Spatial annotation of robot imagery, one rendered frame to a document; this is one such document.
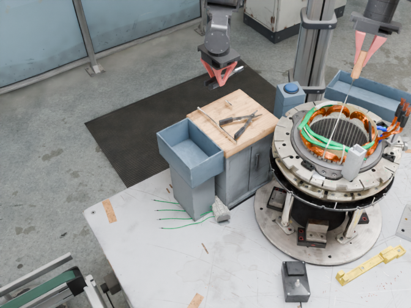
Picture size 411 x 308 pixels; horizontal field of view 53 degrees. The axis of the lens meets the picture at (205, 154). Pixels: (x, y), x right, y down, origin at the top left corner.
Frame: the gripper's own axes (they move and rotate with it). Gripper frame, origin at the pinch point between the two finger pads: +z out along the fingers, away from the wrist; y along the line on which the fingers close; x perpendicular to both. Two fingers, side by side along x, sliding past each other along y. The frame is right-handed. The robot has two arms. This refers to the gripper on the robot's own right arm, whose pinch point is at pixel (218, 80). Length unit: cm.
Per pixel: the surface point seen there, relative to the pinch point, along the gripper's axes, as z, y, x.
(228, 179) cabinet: 24.7, 13.0, -6.4
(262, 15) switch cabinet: 96, -153, 165
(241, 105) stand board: 11.8, 1.1, 7.7
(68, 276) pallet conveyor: 44, 1, -56
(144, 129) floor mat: 116, -113, 28
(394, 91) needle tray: 12, 24, 49
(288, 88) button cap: 13.5, 2.4, 26.4
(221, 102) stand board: 11.8, -3.5, 3.7
